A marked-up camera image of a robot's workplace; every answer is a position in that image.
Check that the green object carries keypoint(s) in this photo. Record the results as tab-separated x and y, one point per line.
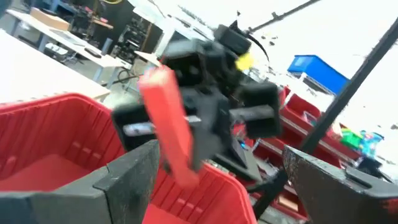
351	138

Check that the white background table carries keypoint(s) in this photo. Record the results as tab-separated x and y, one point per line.
62	37

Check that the red storage bin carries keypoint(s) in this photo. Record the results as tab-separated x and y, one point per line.
298	107
329	149
289	202

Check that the long red block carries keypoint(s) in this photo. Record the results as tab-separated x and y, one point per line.
168	124

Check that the cyan object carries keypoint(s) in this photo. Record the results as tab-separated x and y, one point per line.
371	143

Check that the red plastic bin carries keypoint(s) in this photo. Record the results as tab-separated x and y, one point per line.
46	140

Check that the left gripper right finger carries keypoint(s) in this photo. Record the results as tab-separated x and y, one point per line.
342	202

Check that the beige box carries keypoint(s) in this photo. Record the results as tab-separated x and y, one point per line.
49	18

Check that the black open laptop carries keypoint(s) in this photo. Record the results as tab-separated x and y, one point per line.
245	165

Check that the black equipment cabinet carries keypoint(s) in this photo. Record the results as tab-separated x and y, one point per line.
133	34

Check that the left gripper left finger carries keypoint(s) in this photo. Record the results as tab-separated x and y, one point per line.
77	208

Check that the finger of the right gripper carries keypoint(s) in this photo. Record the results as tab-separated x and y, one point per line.
211	130

